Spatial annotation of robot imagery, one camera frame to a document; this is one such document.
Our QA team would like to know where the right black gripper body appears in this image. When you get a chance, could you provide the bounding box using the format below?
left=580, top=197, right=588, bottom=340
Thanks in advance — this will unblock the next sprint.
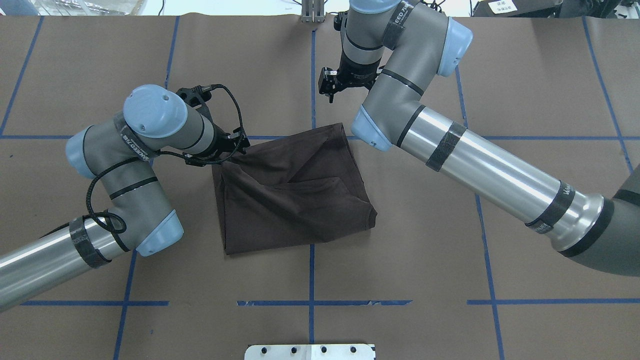
left=334, top=13, right=384, bottom=92

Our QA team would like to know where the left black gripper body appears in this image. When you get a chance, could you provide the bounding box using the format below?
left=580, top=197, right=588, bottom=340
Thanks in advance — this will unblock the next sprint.
left=175, top=86, right=241, bottom=166

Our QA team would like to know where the brown t-shirt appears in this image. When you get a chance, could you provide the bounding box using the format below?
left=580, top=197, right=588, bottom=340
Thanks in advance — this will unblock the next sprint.
left=212, top=123, right=378, bottom=256

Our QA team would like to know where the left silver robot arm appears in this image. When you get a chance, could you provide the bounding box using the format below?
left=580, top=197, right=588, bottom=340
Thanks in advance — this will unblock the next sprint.
left=0, top=84, right=250, bottom=312

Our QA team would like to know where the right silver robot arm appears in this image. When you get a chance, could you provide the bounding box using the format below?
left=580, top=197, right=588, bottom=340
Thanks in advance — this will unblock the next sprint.
left=318, top=0, right=640, bottom=277

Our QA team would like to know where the brown paper table cover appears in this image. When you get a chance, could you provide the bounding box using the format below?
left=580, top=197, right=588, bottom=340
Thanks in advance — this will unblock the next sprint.
left=1, top=13, right=639, bottom=360

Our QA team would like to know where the aluminium frame post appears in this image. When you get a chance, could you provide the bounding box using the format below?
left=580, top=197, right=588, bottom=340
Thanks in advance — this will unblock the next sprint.
left=297, top=0, right=327, bottom=23

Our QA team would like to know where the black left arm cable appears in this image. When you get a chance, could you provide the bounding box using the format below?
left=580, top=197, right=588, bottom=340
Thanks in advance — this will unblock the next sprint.
left=40, top=84, right=247, bottom=238

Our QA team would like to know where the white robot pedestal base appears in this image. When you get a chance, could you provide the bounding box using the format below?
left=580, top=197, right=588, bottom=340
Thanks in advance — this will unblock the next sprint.
left=244, top=343, right=377, bottom=360

